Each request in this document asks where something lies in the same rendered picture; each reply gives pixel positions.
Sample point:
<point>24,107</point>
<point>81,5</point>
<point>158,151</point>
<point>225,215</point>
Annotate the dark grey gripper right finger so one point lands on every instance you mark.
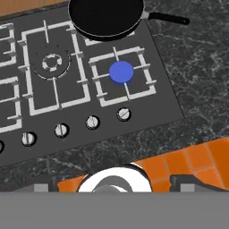
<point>175,184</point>

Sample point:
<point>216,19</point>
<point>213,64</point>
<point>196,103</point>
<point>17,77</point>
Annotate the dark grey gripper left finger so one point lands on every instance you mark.
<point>53,185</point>

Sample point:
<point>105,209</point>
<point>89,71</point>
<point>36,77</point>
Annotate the silver hob knob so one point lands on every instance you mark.
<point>123,114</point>
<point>61,130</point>
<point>29,139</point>
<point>92,122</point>

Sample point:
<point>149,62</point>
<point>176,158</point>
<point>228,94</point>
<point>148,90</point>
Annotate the blue burner flame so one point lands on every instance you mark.
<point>121,72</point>

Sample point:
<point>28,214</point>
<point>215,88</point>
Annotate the black frying pan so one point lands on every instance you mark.
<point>104,18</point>

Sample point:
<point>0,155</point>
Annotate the white and grey round object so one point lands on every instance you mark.
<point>119,176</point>

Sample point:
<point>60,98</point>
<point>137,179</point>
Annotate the dark grey hob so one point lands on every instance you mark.
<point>74,89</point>

